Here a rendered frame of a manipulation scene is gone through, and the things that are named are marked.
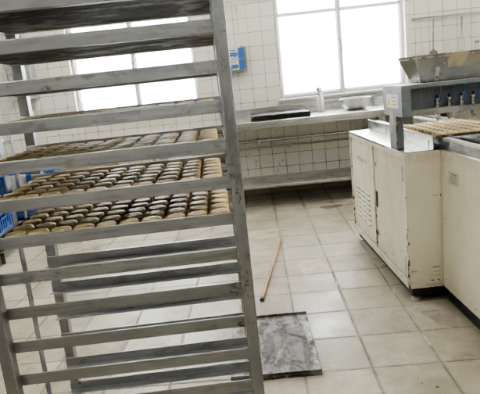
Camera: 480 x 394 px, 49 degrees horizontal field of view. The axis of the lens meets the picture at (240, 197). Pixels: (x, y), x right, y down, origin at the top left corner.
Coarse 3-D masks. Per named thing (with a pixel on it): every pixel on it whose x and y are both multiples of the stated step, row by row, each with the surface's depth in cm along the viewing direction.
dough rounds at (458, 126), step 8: (448, 120) 325; (456, 120) 324; (464, 120) 316; (408, 128) 319; (416, 128) 307; (424, 128) 299; (432, 128) 297; (440, 128) 291; (448, 128) 291; (456, 128) 284; (464, 128) 285; (472, 128) 277
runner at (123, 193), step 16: (224, 176) 127; (80, 192) 126; (96, 192) 126; (112, 192) 127; (128, 192) 127; (144, 192) 127; (160, 192) 127; (176, 192) 127; (0, 208) 126; (16, 208) 126; (32, 208) 126
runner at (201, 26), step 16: (80, 32) 119; (96, 32) 119; (112, 32) 119; (128, 32) 119; (144, 32) 119; (160, 32) 120; (176, 32) 120; (192, 32) 120; (208, 32) 120; (0, 48) 119; (16, 48) 119; (32, 48) 119; (48, 48) 119; (64, 48) 122
